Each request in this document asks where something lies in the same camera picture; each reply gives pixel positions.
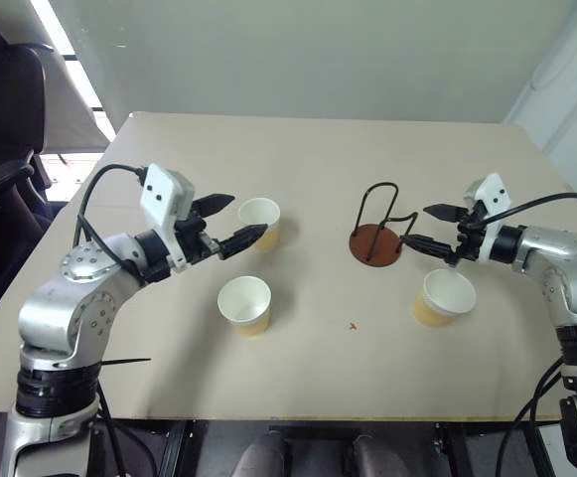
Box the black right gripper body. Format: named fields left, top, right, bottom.
left=445, top=207, right=487, bottom=265

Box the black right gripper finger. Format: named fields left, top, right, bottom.
left=423, top=203, right=466, bottom=224
left=400, top=234, right=457, bottom=259

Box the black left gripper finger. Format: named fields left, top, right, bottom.
left=193, top=193, right=236, bottom=219
left=217, top=224, right=269, bottom=261

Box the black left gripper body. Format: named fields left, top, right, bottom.
left=173, top=215, right=220, bottom=267

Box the white and yellow paper cup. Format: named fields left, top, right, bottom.
left=216, top=276, right=273, bottom=339
left=411, top=268, right=479, bottom=330
left=236, top=197, right=282, bottom=254

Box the black zip tie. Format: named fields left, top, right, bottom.
left=99, top=356, right=153, bottom=371

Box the beige leaning panel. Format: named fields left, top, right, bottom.
left=28, top=0, right=118, bottom=153

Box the black office chair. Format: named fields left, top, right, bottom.
left=0, top=0, right=57, bottom=344

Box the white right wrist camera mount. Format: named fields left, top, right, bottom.
left=464, top=172, right=513, bottom=263

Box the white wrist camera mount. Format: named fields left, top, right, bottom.
left=138, top=162, right=197, bottom=270
left=464, top=172, right=513, bottom=263

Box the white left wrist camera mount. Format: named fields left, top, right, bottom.
left=138, top=162, right=197, bottom=270

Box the brown wire cup holder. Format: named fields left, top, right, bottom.
left=348, top=182, right=420, bottom=268

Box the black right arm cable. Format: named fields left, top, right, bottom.
left=483, top=191, right=577, bottom=226

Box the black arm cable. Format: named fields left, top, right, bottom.
left=483, top=191, right=577, bottom=226
left=72, top=163, right=150, bottom=267

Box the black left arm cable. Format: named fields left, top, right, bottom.
left=72, top=163, right=150, bottom=267

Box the black right torso cable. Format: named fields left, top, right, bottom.
left=495, top=356, right=567, bottom=477

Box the black torso cable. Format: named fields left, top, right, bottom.
left=94, top=380, right=146, bottom=477
left=495, top=356, right=567, bottom=477

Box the black table frame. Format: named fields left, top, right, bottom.
left=88, top=418, right=563, bottom=477

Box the black left torso cable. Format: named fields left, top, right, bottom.
left=94, top=380, right=146, bottom=477

